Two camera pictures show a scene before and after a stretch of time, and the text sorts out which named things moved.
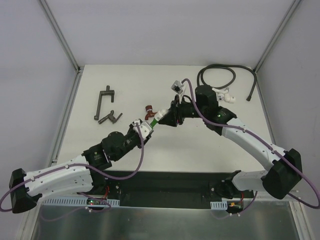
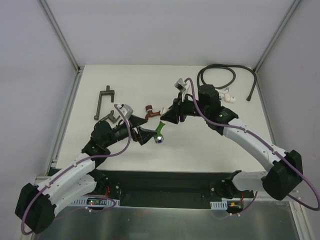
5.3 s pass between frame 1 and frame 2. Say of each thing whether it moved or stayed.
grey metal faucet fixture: stayed
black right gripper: stayed
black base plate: stayed
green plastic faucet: moved
